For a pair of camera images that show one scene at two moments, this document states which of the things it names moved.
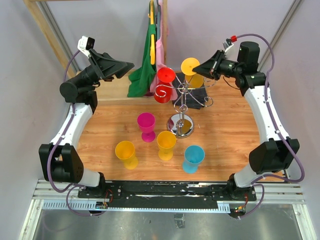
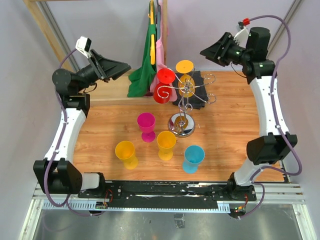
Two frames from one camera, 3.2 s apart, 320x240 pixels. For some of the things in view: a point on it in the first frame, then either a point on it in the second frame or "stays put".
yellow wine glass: (193, 80) -> (186, 85)
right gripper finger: (209, 67) -> (216, 51)
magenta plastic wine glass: (146, 121) stays put
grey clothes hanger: (158, 14) stays put
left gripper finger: (108, 64) stays put
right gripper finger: (214, 76) -> (218, 60)
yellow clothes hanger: (152, 47) stays put
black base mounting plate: (168, 194) stays put
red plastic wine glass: (163, 90) stays put
